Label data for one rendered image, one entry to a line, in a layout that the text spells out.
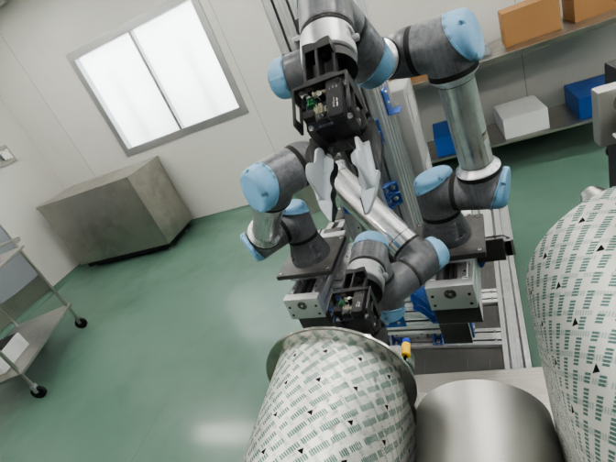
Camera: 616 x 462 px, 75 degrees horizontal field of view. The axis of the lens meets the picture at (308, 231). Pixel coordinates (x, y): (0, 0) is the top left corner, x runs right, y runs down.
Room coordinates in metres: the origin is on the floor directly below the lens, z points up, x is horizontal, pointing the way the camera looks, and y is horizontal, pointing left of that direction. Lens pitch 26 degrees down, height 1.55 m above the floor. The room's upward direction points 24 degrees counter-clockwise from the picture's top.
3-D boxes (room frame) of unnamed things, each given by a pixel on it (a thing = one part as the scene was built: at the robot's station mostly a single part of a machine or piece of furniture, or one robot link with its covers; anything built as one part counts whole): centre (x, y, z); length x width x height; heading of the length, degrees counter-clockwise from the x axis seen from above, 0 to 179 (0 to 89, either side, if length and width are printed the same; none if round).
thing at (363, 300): (0.55, -0.03, 1.12); 0.12 x 0.08 x 0.09; 155
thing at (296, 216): (1.32, 0.03, 0.98); 0.13 x 0.12 x 0.14; 112
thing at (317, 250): (1.33, 0.03, 0.87); 0.15 x 0.15 x 0.10
